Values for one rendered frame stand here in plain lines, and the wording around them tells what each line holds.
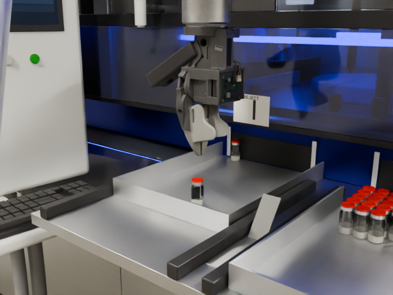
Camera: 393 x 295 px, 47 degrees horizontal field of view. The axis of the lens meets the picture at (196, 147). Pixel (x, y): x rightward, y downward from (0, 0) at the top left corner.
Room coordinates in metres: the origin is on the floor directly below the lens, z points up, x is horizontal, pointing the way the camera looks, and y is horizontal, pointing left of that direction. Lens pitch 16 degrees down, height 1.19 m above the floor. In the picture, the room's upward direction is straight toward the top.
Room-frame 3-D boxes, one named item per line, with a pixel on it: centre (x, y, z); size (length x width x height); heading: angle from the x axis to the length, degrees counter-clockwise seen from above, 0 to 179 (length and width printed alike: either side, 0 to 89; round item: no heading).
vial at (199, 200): (0.74, 0.00, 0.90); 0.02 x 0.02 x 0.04
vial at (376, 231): (0.60, -0.26, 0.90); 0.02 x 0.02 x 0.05
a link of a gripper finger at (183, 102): (0.72, 0.01, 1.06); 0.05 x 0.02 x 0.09; 141
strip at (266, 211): (0.58, -0.07, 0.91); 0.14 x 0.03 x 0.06; 140
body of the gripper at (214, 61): (0.72, -0.02, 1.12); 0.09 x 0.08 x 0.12; 51
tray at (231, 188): (0.83, -0.05, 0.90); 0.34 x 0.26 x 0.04; 141
